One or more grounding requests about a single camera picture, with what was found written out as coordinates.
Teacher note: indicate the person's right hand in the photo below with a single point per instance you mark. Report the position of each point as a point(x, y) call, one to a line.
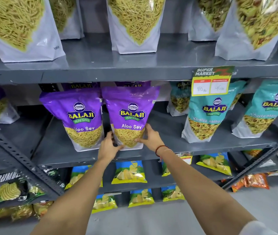
point(153, 140)

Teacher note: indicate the person's left hand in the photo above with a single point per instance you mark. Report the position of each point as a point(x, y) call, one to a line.
point(107, 150)

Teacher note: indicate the grey metal shelf rack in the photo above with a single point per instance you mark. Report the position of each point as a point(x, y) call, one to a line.
point(104, 70)
point(2, 156)

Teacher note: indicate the person's left forearm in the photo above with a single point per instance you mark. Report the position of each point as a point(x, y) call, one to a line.
point(75, 203)

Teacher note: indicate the person's right forearm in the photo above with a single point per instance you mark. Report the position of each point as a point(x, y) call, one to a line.
point(202, 198)

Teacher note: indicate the yellow green chip packet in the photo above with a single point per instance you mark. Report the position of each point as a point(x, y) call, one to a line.
point(104, 203)
point(165, 171)
point(172, 194)
point(76, 177)
point(214, 163)
point(141, 198)
point(129, 173)

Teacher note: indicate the yellow red price tag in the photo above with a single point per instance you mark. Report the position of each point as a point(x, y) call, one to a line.
point(212, 85)
point(186, 160)

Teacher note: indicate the golden snack packet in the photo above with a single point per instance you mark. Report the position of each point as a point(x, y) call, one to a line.
point(42, 209)
point(11, 212)

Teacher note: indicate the orange snack packet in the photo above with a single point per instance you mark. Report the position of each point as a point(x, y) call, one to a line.
point(239, 186)
point(257, 181)

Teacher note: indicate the white sleeve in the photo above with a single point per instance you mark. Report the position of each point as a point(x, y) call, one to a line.
point(256, 230)

